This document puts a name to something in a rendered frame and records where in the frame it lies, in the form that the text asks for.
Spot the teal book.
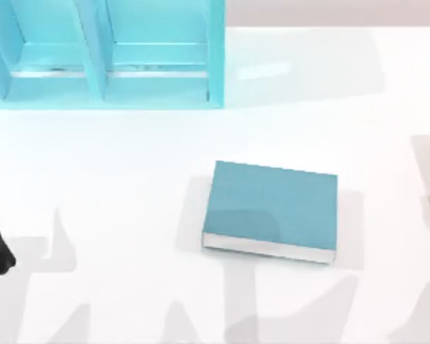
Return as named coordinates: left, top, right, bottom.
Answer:
left=201, top=160, right=339, bottom=267

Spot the light blue rack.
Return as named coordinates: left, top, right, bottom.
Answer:
left=0, top=0, right=226, bottom=110

